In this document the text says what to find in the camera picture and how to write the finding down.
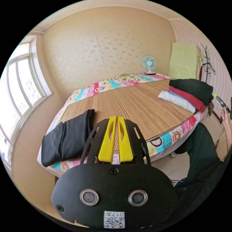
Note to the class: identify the bed with woven mat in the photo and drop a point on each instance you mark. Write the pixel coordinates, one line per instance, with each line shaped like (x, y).
(141, 103)

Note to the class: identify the black coat rack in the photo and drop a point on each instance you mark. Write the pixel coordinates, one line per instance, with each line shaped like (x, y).
(207, 65)

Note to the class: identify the pile of clothes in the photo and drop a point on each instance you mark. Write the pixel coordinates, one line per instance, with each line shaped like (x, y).
(192, 90)

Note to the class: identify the person's right hand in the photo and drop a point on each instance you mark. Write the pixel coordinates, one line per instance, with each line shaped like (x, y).
(225, 116)

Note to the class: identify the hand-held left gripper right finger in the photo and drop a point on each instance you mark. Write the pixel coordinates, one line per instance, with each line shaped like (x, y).
(125, 146)

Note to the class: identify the small table fan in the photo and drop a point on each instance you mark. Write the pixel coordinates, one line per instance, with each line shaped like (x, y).
(149, 63)

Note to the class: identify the person's right forearm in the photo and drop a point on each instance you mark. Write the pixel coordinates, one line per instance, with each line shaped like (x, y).
(228, 137)

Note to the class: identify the window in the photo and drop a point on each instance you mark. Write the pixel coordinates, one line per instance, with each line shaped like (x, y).
(20, 90)

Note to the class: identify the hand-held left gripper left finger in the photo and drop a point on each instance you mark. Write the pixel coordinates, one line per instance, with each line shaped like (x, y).
(107, 145)

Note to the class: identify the cupboard under green cloth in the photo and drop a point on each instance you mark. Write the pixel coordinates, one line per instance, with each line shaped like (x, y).
(184, 59)

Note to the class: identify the person's body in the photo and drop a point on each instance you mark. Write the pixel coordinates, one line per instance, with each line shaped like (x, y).
(199, 154)

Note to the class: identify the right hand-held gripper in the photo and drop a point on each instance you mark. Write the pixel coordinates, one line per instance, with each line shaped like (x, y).
(222, 103)

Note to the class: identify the black pants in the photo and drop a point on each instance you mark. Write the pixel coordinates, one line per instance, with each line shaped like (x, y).
(68, 134)

